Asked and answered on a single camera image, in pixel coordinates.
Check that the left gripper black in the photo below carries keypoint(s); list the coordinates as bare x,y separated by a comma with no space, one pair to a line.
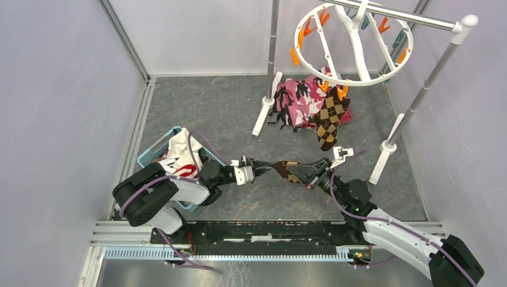
256,164

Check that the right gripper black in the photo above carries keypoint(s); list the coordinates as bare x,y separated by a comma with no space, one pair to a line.
317,170

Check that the brown argyle sock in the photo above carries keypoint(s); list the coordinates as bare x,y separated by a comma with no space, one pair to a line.
332,113
281,167

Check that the white round clip hanger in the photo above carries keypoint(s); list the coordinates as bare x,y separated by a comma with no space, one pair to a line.
315,19

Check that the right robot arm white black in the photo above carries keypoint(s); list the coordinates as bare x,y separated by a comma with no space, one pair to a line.
445,261

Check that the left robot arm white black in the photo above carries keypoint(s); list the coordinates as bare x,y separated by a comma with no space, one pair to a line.
143,198

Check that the orange clip front holding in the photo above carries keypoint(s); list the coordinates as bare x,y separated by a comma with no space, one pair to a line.
342,92

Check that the orange clip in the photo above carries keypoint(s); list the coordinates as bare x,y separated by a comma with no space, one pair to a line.
294,57
323,85

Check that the orange clip far left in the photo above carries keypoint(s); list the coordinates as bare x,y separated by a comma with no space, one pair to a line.
294,57

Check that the orange clip right rim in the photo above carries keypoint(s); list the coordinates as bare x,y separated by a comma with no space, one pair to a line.
403,55

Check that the teal clip right rim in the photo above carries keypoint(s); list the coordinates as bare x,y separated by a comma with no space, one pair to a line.
399,39

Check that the red white striped sock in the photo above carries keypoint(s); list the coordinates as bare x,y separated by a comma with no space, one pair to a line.
187,171

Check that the pink camouflage garment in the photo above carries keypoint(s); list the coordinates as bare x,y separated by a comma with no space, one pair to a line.
297,101

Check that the light blue laundry basket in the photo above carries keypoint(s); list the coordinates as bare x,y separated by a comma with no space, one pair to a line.
159,147

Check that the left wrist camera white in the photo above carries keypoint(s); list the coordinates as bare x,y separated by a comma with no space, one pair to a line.
241,174

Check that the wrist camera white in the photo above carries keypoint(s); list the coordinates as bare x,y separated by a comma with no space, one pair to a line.
241,174
340,155

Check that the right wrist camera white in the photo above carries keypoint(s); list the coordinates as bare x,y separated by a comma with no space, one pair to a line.
340,155

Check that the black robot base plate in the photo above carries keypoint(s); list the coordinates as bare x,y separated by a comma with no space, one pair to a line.
268,237

